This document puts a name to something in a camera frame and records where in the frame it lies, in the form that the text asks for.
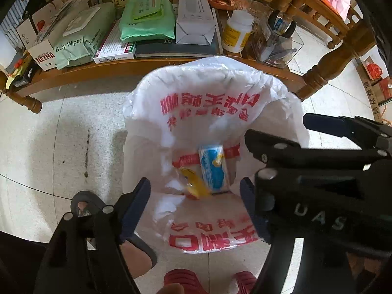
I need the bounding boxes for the brown cardboard box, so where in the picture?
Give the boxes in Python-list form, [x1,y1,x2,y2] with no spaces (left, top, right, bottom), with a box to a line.
[355,56,392,126]

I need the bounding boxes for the white red-printed plastic bag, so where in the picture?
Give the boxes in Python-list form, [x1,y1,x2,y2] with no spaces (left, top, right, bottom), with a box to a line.
[122,56,310,255]

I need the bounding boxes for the red slipper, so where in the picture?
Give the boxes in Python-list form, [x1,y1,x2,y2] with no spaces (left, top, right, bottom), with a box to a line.
[164,269,258,294]

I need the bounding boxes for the clear plastic organizer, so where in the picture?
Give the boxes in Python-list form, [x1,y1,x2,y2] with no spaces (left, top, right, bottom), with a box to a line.
[254,31,304,68]

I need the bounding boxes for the dark cloth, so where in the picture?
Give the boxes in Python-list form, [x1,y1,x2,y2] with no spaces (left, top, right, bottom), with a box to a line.
[357,0,392,77]

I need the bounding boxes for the white cardboard box red label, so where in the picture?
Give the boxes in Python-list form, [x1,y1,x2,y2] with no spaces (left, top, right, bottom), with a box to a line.
[16,0,74,71]

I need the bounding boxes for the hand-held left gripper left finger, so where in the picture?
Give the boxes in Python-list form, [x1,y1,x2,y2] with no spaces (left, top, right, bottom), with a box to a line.
[33,178,151,294]

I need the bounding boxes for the black orange toy blaster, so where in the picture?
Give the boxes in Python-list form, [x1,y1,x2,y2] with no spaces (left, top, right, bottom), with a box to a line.
[4,53,39,91]

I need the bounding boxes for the yellow wrapper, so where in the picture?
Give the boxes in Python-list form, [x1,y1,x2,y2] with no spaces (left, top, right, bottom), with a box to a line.
[176,167,212,199]

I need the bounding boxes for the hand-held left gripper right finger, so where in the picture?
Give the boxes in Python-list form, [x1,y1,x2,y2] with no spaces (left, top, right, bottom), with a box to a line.
[240,178,307,294]

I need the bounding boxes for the bright green wipes pack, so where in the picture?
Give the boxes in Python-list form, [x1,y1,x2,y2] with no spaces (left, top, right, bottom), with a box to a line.
[119,0,176,42]

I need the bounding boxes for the pale green baby wipes pack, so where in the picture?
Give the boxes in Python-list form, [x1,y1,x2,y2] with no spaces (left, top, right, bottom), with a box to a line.
[53,2,115,69]

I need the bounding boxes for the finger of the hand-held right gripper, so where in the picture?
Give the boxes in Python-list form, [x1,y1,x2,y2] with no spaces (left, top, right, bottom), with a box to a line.
[303,113,392,152]
[245,129,392,170]

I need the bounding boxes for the red white flat box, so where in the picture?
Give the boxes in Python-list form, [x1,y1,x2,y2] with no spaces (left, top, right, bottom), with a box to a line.
[93,21,137,64]

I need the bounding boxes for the black scissors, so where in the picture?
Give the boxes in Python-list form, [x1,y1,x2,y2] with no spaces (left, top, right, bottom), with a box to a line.
[268,10,297,39]

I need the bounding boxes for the white bottle yellow label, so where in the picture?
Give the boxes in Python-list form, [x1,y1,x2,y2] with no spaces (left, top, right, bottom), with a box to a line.
[221,10,255,53]

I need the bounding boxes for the wooden coffee table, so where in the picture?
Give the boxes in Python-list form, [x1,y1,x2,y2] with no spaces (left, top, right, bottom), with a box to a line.
[0,0,377,114]

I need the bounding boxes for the person's foot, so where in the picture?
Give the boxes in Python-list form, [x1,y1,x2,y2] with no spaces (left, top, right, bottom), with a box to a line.
[78,201,155,294]

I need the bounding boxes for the blue white packet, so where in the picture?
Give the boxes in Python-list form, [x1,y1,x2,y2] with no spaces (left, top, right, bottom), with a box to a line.
[198,145,232,193]

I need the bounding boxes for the dark hardcover book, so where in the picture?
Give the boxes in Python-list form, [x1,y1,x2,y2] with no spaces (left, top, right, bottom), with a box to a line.
[135,38,224,58]

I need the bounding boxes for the long white carton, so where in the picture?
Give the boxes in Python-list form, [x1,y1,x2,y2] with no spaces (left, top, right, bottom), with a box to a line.
[175,0,219,45]

